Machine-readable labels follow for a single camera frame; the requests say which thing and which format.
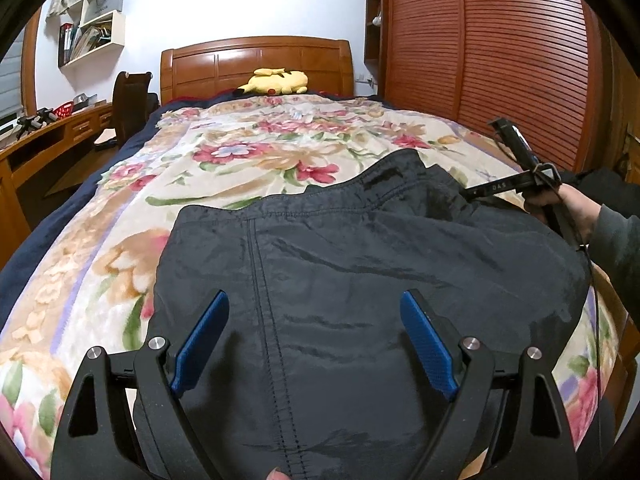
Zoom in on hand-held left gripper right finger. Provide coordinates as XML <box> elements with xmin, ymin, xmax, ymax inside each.
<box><xmin>399</xmin><ymin>289</ymin><xmax>581</xmax><ymax>480</ymax></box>

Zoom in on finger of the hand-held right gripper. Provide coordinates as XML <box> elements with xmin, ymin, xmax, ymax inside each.
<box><xmin>464</xmin><ymin>174</ymin><xmax>535</xmax><ymax>200</ymax></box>

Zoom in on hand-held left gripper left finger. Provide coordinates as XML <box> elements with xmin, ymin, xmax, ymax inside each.
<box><xmin>50</xmin><ymin>290</ymin><xmax>231</xmax><ymax>480</ymax></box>

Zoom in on black jacket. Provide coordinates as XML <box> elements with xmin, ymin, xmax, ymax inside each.
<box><xmin>132</xmin><ymin>150</ymin><xmax>594</xmax><ymax>480</ymax></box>

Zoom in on person's right hand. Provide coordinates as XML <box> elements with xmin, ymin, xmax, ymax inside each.
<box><xmin>523</xmin><ymin>184</ymin><xmax>604</xmax><ymax>247</ymax></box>

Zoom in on wooden slatted wardrobe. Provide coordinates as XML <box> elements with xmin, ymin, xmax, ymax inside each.
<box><xmin>364</xmin><ymin>0</ymin><xmax>640</xmax><ymax>183</ymax></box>

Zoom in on floral blanket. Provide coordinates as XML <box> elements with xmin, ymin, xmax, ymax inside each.
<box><xmin>0</xmin><ymin>93</ymin><xmax>623</xmax><ymax>467</ymax></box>

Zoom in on wooden desk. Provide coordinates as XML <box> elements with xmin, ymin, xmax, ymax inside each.
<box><xmin>0</xmin><ymin>100</ymin><xmax>119</xmax><ymax>257</ymax></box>

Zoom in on dark wooden chair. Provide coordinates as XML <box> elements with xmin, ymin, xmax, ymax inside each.
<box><xmin>93</xmin><ymin>71</ymin><xmax>161</xmax><ymax>152</ymax></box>

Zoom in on yellow plush toy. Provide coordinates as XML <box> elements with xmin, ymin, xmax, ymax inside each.
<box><xmin>236</xmin><ymin>66</ymin><xmax>310</xmax><ymax>97</ymax></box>

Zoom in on wooden headboard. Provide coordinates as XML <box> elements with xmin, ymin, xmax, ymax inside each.
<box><xmin>160</xmin><ymin>36</ymin><xmax>355</xmax><ymax>107</ymax></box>

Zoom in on black gadget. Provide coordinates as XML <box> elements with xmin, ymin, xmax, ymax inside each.
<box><xmin>14</xmin><ymin>108</ymin><xmax>59</xmax><ymax>134</ymax></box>

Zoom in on stack of books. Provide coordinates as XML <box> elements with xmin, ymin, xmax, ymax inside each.
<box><xmin>72</xmin><ymin>22</ymin><xmax>114</xmax><ymax>57</ymax></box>

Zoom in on grey window blind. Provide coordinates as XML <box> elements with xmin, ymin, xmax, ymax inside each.
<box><xmin>0</xmin><ymin>35</ymin><xmax>27</xmax><ymax>117</ymax></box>

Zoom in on black binder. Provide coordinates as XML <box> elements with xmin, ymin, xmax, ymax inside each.
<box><xmin>58</xmin><ymin>22</ymin><xmax>74</xmax><ymax>67</ymax></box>

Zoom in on white paper bag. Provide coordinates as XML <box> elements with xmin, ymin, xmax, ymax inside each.
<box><xmin>84</xmin><ymin>0</ymin><xmax>124</xmax><ymax>17</ymax></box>

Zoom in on white wall shelf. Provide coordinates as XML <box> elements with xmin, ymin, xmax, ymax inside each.
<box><xmin>46</xmin><ymin>0</ymin><xmax>133</xmax><ymax>69</ymax></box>

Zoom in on wooden window frame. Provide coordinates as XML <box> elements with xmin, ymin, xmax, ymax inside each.
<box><xmin>20</xmin><ymin>7</ymin><xmax>44</xmax><ymax>114</ymax></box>

